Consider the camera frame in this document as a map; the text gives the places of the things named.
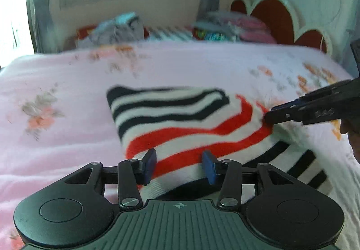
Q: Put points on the red white scalloped headboard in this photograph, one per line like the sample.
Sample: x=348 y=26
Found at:
x=275 y=16

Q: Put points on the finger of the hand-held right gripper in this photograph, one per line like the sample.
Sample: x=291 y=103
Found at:
x=332 y=91
x=295 y=113

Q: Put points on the white patterned bed sheet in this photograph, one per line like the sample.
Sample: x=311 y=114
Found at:
x=344 y=182

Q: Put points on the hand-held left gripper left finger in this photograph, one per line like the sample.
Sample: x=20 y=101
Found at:
x=149 y=167

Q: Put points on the person's right hand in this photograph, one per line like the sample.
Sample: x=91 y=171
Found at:
x=353 y=140

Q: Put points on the pile of pink clothes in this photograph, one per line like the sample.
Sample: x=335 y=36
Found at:
x=236 y=27

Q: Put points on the pink floral blanket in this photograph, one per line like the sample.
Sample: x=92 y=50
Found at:
x=70 y=114

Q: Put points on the pile of grey blue clothes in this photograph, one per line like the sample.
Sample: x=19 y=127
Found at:
x=115 y=29

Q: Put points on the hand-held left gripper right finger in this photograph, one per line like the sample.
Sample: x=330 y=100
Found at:
x=210 y=168

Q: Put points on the black white red striped sweater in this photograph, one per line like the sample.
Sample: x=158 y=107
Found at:
x=182 y=126

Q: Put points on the striped cloth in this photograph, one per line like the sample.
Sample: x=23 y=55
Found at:
x=168 y=32

